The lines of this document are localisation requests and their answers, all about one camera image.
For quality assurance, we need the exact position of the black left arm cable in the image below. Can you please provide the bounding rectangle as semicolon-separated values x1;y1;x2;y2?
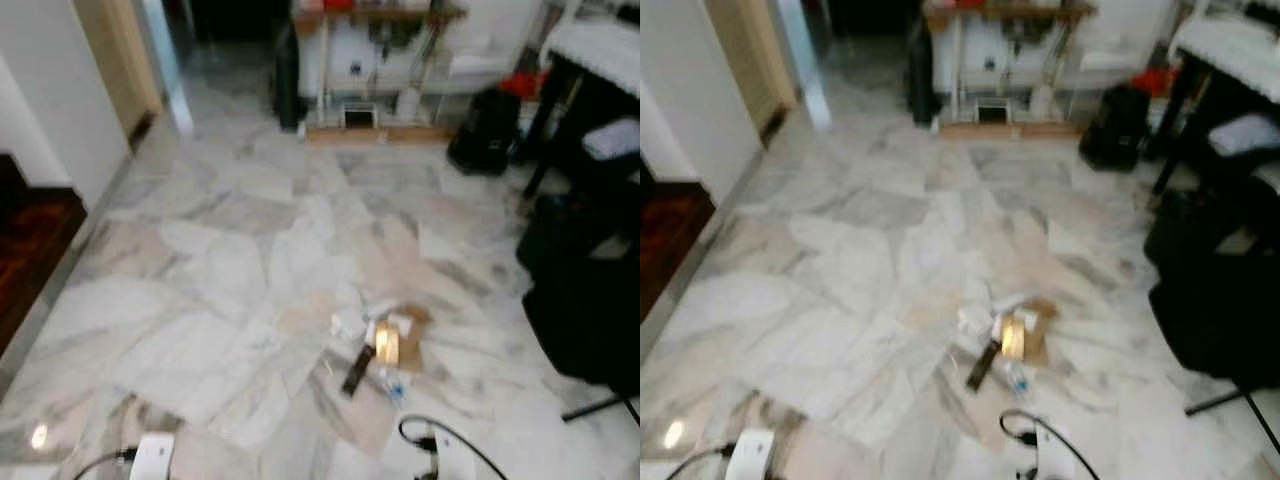
72;448;138;480
665;445;739;480

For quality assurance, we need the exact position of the beige door frame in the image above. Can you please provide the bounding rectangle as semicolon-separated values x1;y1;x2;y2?
75;0;166;141
705;0;798;136

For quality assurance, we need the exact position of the crumpled white paper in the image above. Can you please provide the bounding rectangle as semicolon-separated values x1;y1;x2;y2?
957;298;999;336
331;305;373;341

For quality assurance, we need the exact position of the white lace tablecloth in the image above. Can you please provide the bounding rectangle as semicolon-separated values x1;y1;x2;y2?
542;20;641;96
1170;15;1280;101

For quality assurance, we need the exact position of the black flat bar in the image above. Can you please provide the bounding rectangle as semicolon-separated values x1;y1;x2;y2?
966;340;1001;393
341;345;376;398

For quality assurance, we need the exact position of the brown cardboard piece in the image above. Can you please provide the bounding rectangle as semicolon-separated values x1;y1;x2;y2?
375;303;433;373
1000;297;1059;368

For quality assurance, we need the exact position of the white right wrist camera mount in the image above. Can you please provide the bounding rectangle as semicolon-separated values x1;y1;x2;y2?
430;424;481;480
1035;425;1077;480

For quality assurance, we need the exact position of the white and wood shelf unit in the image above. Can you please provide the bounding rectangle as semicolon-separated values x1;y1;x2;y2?
293;0;546;146
922;0;1181;141

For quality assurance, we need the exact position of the black office chair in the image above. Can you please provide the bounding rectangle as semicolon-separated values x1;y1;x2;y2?
1148;250;1280;451
520;255;641;421

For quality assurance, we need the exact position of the silver door frame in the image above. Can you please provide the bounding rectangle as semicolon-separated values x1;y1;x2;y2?
140;0;196;136
775;0;833;131

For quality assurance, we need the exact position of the dark grey cylinder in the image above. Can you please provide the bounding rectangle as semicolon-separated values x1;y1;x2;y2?
272;30;306;131
905;25;939;126

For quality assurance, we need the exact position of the red plastic bag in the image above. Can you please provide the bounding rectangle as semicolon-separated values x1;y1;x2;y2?
1130;66;1181;99
498;70;546;101

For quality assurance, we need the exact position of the light blue folded towel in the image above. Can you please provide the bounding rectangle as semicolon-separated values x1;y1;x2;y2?
583;118;641;161
1208;112;1280;158

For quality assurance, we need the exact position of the black table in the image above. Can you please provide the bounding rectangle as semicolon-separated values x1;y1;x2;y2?
515;50;641;201
1150;45;1280;196

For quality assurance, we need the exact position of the clear plastic wrapper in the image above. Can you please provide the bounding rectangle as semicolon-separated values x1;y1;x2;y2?
1003;362;1036;401
378;368;411;406

